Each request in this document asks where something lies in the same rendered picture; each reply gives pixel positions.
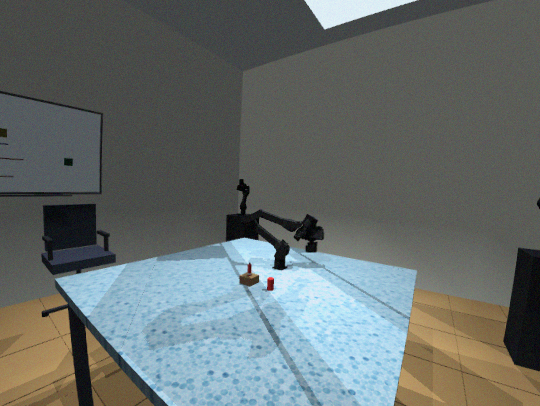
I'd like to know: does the brown wooden block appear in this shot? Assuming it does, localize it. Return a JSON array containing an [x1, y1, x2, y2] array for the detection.
[[239, 272, 259, 287]]

